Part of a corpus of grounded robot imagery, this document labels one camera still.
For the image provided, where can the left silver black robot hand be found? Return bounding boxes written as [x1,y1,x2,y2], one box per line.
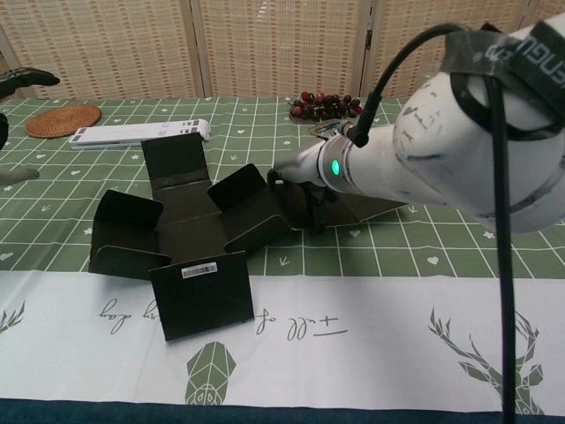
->
[0,67,61,186]

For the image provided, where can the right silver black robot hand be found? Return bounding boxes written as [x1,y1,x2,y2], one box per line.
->
[267,140,339,236]

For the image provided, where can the black cardboard box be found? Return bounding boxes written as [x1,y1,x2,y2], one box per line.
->
[87,132,405,342]

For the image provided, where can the round woven rattan coaster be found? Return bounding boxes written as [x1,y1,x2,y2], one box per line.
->
[25,104,102,139]

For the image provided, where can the dark red grape bunch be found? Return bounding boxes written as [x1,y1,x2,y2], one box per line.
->
[289,91,364,123]

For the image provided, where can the white folded stand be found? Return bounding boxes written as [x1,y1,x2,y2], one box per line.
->
[68,118,211,151]

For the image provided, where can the woven bamboo folding screen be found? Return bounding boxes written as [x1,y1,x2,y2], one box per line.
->
[0,0,565,101]

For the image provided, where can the green checked deer tablecloth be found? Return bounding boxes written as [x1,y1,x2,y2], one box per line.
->
[0,95,565,424]

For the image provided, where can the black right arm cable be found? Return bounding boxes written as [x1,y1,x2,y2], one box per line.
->
[352,21,517,424]

